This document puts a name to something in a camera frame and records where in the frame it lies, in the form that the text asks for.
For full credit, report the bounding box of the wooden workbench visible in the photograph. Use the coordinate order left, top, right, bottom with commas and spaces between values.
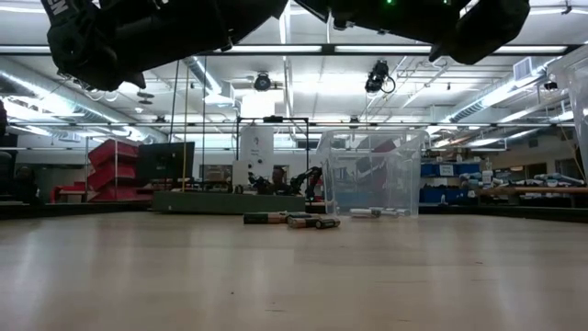
477, 172, 588, 208

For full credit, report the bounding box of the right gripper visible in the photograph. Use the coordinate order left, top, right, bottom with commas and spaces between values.
293, 0, 433, 45

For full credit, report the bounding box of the black table frame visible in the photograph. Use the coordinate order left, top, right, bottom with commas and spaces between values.
0, 200, 588, 225

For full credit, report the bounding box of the black overhead camera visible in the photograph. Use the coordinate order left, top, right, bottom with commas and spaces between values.
365, 59, 397, 96

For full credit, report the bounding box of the black monitor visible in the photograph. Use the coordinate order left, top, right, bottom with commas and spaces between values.
136, 141, 196, 185

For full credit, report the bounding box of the red storage bin rack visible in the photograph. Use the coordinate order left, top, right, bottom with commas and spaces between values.
50, 139, 155, 203

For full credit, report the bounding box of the blue storage bin shelf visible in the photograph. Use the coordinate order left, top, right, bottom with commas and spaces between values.
418, 160, 482, 204

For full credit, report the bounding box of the clear plastic bin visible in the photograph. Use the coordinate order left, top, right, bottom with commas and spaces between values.
316, 129, 428, 217

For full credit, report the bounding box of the black hanging cable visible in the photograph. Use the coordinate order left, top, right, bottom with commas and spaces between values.
168, 59, 181, 132

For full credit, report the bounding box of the white ceiling vent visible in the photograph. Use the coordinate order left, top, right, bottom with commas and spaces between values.
513, 56, 534, 82

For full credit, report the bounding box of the person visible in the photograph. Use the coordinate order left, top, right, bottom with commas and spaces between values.
16, 165, 40, 203
268, 165, 288, 194

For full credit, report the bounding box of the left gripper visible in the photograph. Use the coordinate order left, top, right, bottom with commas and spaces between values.
135, 0, 289, 70

